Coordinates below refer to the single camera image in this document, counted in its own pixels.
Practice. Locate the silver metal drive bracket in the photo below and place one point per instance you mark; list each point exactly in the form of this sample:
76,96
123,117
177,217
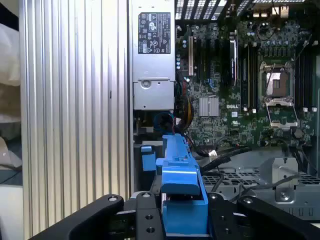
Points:
282,170

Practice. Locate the thin metal locking lever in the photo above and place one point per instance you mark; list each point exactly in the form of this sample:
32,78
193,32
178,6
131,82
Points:
268,83

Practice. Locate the white expansion slot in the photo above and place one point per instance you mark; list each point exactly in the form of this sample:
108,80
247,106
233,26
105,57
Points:
191,56

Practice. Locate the open metal PC case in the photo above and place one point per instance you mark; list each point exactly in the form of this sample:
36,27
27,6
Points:
240,172

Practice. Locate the RAM slot with white clip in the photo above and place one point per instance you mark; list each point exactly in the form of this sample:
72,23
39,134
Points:
253,75
304,80
313,80
244,75

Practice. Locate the silver finned chipset heatsink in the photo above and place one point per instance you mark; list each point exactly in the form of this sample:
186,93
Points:
209,106

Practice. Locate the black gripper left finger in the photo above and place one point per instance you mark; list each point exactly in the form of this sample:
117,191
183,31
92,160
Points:
100,215

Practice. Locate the CPU socket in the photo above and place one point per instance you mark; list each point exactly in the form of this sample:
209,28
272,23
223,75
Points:
280,85

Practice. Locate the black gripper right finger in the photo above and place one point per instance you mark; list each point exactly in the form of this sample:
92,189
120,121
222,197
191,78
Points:
262,217

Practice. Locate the hard disk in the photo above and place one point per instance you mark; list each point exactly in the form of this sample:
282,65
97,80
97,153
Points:
148,161
180,175

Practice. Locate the silver power supply unit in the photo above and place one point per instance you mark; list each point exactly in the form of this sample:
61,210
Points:
153,95

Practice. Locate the black expansion slot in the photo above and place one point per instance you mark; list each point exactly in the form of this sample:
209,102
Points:
199,57
208,60

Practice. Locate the metal socket cover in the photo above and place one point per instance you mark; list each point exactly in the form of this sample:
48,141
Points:
278,101

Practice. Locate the green Dell motherboard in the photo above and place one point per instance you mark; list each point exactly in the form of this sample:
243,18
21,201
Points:
225,125

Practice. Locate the black graphics card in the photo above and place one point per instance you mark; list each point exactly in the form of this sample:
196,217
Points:
233,62

